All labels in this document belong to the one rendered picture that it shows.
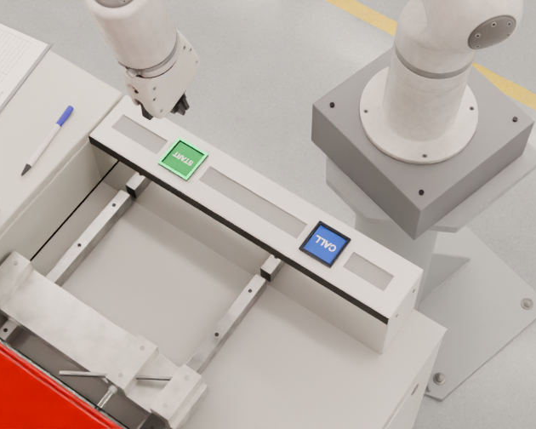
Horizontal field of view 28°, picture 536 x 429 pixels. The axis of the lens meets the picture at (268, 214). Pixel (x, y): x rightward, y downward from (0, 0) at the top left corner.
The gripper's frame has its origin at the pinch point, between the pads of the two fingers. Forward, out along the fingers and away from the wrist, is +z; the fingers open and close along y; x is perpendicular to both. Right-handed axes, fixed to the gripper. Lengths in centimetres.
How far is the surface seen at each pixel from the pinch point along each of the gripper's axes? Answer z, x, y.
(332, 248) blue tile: 14.7, -27.2, -3.5
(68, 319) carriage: 17.0, 1.0, -33.1
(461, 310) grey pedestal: 117, -38, 22
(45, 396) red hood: -80, -40, -39
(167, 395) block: 13.9, -19.2, -34.2
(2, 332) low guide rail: 18.6, 9.2, -40.1
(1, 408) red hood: -80, -39, -40
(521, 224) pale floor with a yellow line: 125, -39, 50
